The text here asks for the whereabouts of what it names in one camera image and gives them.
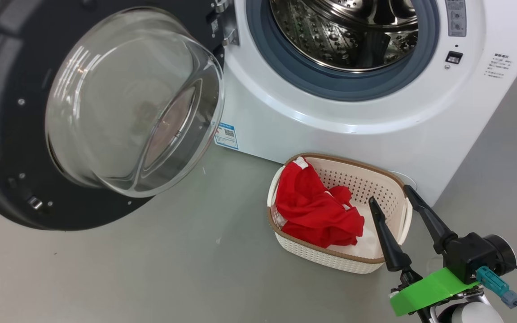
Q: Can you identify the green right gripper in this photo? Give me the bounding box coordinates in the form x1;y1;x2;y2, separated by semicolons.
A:
368;185;482;317

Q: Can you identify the red garment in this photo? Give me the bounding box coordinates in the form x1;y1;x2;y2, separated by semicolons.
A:
275;157;365;249

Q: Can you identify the cream perforated laundry basket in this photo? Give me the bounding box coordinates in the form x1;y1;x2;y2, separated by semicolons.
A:
267;153;414;275

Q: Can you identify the white front-loading washing machine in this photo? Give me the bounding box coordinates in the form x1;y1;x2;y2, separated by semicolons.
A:
214;0;517;207

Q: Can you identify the blue energy label sticker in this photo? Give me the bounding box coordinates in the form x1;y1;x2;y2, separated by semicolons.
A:
214;122;239;150

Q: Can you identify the grey warning sticker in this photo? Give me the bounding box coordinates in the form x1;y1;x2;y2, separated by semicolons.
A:
445;0;468;37

